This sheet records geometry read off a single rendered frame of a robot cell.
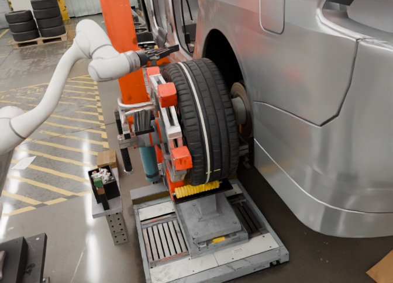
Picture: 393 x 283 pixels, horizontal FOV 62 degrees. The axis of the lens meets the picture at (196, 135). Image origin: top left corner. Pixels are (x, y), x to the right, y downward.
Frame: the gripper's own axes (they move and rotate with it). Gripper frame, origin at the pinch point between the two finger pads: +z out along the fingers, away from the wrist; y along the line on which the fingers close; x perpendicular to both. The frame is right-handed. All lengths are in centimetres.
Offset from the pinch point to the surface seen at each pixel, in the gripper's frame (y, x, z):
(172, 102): 14.2, -18.9, -13.8
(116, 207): -16, -82, -41
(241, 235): 29, -110, 11
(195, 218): 4, -104, -2
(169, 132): 18.3, -29.9, -20.6
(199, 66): 8.8, -9.1, 8.0
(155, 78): -12.1, -15.9, -4.3
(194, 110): 22.9, -22.1, -8.8
